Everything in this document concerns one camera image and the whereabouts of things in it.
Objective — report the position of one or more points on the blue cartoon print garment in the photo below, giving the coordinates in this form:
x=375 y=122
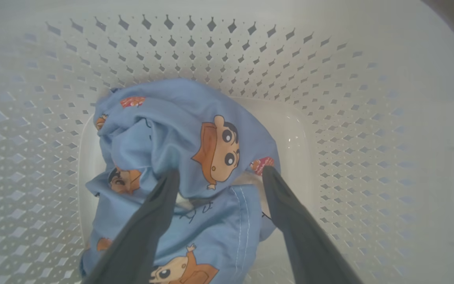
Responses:
x=179 y=130

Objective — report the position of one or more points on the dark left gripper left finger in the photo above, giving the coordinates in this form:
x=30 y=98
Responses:
x=140 y=240

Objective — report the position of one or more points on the cream perforated laundry basket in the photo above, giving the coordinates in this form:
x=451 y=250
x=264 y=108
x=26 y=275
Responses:
x=329 y=118

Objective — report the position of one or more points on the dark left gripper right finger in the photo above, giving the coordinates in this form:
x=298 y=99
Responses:
x=306 y=244

